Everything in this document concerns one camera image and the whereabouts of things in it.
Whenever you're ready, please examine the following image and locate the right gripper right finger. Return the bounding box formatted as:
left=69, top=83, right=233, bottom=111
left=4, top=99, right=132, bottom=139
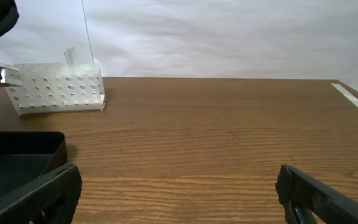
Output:
left=275, top=164, right=358, bottom=224

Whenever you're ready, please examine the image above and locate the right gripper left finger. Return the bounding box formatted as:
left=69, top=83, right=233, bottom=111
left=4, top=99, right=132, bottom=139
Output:
left=0, top=162, right=83, bottom=224

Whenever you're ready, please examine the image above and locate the black tray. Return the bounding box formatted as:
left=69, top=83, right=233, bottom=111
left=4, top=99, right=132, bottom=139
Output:
left=0, top=131, right=68, bottom=207

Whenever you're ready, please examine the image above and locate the white test tube rack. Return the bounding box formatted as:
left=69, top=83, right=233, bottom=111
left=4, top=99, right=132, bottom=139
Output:
left=4, top=62, right=106, bottom=116

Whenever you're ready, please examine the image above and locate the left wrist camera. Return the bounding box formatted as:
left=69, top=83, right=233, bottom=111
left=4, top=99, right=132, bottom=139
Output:
left=0, top=51, right=24, bottom=87

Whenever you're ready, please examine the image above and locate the black cable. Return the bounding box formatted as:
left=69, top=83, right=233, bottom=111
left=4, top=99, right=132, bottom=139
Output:
left=0, top=6, right=21, bottom=53

